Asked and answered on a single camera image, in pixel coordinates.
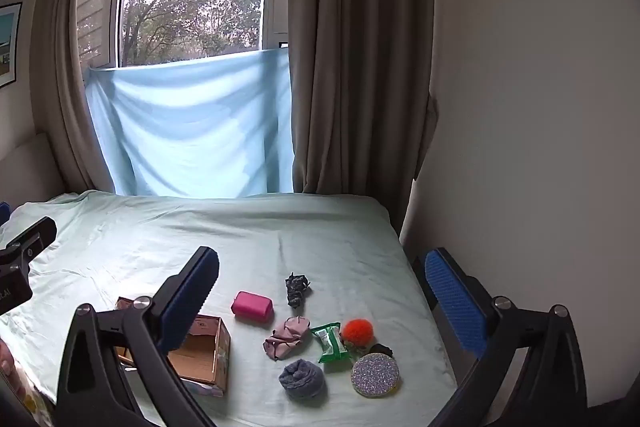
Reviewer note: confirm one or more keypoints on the pink rectangular pouch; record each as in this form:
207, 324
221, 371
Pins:
252, 307

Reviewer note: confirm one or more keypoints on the white padded headboard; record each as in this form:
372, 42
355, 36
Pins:
25, 167

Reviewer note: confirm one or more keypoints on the blue-grey sock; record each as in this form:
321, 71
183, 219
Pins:
300, 379

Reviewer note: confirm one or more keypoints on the orange pompom with green tuft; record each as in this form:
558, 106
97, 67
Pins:
357, 331

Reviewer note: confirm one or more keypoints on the cardboard box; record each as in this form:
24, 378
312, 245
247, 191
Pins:
200, 359

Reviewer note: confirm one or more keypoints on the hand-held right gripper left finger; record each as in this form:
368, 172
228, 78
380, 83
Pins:
197, 292

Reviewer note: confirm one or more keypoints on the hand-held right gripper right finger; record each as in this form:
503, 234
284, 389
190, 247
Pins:
452, 297

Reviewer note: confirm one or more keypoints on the round glitter sponge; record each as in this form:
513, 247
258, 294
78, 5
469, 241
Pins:
375, 374

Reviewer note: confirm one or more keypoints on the framed wall picture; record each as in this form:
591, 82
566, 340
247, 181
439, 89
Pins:
9, 47

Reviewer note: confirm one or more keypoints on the brown curtain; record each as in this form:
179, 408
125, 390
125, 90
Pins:
65, 107
360, 57

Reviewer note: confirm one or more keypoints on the mauve cloth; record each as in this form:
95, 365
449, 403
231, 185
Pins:
287, 337

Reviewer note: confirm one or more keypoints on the person's left hand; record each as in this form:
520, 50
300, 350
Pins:
5, 364

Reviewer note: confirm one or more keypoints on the light blue hanging cloth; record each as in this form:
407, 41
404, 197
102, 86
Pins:
190, 127

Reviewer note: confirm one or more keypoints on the dark grey scrunchie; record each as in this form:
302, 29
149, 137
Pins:
296, 289

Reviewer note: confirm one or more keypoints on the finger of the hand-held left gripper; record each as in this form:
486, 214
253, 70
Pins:
3, 211
32, 234

